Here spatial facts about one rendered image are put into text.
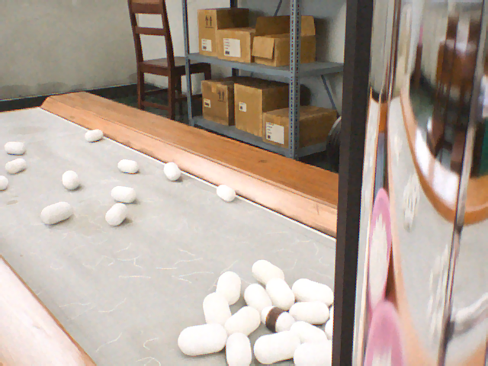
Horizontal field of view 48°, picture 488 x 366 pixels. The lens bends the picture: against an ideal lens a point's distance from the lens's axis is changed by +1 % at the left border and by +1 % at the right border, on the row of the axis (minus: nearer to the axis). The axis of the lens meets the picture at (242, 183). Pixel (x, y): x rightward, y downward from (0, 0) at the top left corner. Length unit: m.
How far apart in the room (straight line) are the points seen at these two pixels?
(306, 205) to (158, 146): 0.34
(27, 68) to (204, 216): 4.42
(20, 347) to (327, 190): 0.40
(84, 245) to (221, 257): 0.16
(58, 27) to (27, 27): 0.25
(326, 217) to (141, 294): 0.23
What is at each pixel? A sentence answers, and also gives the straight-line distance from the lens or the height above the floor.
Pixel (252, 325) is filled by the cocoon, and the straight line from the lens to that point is 0.45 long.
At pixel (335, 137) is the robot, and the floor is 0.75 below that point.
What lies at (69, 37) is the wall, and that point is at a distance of 5.12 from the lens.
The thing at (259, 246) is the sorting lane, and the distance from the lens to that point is 0.59.
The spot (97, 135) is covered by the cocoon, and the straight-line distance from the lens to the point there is 1.03.
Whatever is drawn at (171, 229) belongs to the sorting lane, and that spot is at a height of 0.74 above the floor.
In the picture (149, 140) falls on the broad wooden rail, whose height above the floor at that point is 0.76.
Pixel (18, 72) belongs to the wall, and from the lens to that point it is 5.01.
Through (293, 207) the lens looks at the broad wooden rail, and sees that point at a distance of 0.66.
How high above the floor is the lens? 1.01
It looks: 20 degrees down
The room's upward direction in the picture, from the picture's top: 1 degrees counter-clockwise
